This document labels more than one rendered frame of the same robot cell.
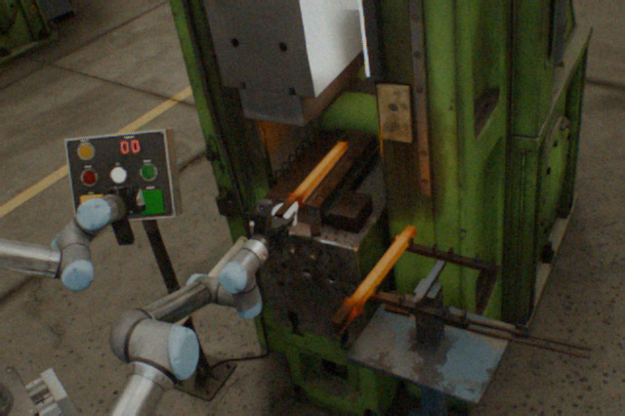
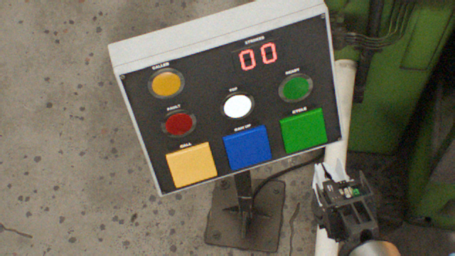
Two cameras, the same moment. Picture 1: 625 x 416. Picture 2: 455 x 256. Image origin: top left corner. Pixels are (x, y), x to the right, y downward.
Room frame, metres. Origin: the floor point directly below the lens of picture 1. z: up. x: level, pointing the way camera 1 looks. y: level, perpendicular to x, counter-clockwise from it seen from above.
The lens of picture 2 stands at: (1.46, 0.75, 2.40)
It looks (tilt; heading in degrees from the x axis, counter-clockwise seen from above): 71 degrees down; 342
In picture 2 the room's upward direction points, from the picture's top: 9 degrees counter-clockwise
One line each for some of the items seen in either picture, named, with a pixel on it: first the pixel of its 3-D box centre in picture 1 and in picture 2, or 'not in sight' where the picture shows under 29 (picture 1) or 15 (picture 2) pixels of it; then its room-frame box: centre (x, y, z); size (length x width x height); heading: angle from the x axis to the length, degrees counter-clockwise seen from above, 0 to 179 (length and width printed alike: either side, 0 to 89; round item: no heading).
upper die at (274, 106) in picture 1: (307, 72); not in sight; (1.92, -0.06, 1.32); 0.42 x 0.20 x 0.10; 145
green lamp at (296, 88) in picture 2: (148, 172); (295, 87); (1.90, 0.48, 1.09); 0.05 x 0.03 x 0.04; 55
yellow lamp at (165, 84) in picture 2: (86, 150); (166, 83); (1.98, 0.67, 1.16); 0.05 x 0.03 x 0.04; 55
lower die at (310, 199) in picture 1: (322, 172); not in sight; (1.92, -0.06, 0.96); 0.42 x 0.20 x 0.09; 145
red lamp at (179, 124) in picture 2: (89, 177); (178, 124); (1.94, 0.68, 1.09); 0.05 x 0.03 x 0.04; 55
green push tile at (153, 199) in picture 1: (152, 201); (303, 129); (1.86, 0.49, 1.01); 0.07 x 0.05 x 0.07; 80
